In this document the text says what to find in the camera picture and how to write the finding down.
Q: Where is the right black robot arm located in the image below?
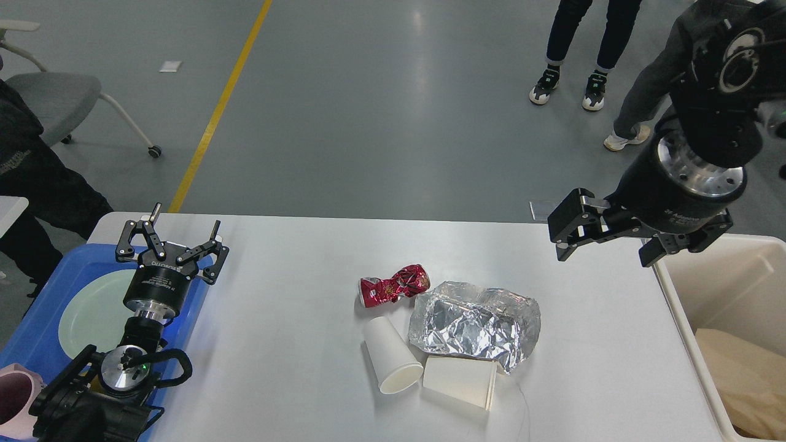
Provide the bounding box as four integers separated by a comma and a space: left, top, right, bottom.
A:
548, 1, 785, 268

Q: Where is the beige plastic bin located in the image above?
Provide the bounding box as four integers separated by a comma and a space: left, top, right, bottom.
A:
654, 234, 785, 441

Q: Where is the person in black clothes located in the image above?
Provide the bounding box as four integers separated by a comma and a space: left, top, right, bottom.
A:
1, 82, 113, 298

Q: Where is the light green plate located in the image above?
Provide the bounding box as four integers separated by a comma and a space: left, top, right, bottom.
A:
58, 269, 135, 359

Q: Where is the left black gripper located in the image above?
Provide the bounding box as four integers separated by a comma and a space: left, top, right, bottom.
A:
115, 203, 230, 320

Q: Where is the white side table corner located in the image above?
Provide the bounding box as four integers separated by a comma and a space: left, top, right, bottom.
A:
0, 195, 29, 237

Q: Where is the grey office chair left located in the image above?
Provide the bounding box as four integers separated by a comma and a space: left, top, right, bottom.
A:
1, 19, 162, 158

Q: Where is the brown paper bag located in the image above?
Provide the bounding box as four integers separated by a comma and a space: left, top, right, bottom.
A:
695, 329, 785, 440

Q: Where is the pink mug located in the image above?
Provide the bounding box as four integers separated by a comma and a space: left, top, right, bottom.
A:
1, 363, 45, 441

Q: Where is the person in dark sneakers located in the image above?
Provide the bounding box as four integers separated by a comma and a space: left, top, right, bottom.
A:
529, 0, 642, 112

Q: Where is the aluminium foil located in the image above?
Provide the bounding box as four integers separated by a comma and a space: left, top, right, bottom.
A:
408, 281, 542, 374

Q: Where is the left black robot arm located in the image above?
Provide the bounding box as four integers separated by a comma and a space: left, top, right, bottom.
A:
29, 204, 230, 441

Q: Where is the crushed red can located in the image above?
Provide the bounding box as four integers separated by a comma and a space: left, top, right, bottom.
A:
359, 264, 430, 308

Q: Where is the white paper cup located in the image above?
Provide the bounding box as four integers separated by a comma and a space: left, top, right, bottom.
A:
363, 316, 424, 395

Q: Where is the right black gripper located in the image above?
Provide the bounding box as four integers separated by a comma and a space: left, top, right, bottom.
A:
547, 132, 747, 268

